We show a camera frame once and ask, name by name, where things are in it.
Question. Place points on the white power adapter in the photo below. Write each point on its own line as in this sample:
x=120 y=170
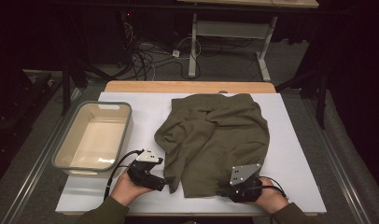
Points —
x=176 y=53

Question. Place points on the wooden table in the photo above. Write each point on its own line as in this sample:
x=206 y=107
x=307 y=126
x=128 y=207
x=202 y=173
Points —
x=178 y=87

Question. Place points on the white table board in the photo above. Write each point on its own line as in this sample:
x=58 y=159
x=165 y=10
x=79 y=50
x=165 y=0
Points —
x=141 y=102

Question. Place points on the person's right hand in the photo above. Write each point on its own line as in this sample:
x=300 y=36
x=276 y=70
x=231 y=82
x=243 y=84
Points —
x=271 y=199

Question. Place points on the metal floor rail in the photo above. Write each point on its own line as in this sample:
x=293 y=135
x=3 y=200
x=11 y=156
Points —
x=32 y=174
x=340 y=174

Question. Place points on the person's left hand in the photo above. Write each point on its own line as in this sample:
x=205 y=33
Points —
x=125 y=188

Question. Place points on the black metal stand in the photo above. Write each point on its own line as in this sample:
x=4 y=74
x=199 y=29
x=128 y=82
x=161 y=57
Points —
x=66 y=77
x=321 y=102

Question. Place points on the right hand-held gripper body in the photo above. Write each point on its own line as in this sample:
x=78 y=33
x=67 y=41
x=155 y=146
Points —
x=245 y=186

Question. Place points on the dark table grommet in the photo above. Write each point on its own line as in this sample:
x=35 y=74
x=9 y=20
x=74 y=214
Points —
x=223 y=91

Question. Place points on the white frame desk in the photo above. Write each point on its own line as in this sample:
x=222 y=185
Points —
x=228 y=29

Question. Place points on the olive green shorts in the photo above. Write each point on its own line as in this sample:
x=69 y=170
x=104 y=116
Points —
x=215 y=146

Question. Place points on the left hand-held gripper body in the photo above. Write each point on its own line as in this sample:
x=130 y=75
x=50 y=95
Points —
x=144 y=175

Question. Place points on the beige plastic basin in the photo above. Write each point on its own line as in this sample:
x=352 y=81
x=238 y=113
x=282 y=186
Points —
x=97 y=140

